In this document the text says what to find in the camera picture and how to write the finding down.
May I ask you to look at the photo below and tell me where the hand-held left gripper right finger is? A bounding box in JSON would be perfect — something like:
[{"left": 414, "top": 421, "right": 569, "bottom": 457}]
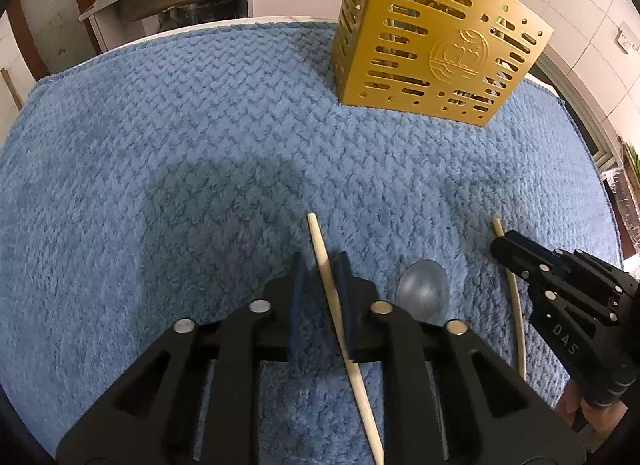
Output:
[{"left": 334, "top": 251, "right": 586, "bottom": 465}]

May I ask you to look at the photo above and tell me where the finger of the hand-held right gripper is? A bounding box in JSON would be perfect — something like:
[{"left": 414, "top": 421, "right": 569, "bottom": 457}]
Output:
[
  {"left": 505, "top": 231, "right": 638, "bottom": 313},
  {"left": 491, "top": 237, "right": 618, "bottom": 328}
]

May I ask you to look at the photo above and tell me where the clear plastic bag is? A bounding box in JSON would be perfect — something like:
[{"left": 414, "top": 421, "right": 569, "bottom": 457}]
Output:
[{"left": 597, "top": 137, "right": 640, "bottom": 271}]

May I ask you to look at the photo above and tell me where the white wall socket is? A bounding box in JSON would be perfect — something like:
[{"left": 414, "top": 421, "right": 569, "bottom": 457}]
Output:
[{"left": 616, "top": 22, "right": 640, "bottom": 53}]

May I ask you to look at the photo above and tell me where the person's right hand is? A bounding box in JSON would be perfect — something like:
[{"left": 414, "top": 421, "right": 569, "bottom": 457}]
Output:
[{"left": 554, "top": 384, "right": 628, "bottom": 446}]

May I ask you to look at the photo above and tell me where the blue fleece blanket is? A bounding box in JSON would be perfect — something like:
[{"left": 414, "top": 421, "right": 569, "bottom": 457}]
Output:
[{"left": 0, "top": 20, "right": 623, "bottom": 465}]

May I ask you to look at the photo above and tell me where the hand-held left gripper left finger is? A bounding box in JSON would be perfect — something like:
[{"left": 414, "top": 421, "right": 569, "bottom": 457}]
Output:
[{"left": 56, "top": 252, "right": 308, "bottom": 465}]

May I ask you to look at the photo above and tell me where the beige wooden chopstick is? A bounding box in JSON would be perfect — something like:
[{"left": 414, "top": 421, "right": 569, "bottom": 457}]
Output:
[
  {"left": 491, "top": 217, "right": 527, "bottom": 381},
  {"left": 306, "top": 213, "right": 385, "bottom": 465}
]

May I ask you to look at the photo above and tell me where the wooden stick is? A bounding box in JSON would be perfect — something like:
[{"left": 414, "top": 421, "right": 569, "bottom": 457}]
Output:
[{"left": 0, "top": 67, "right": 23, "bottom": 110}]

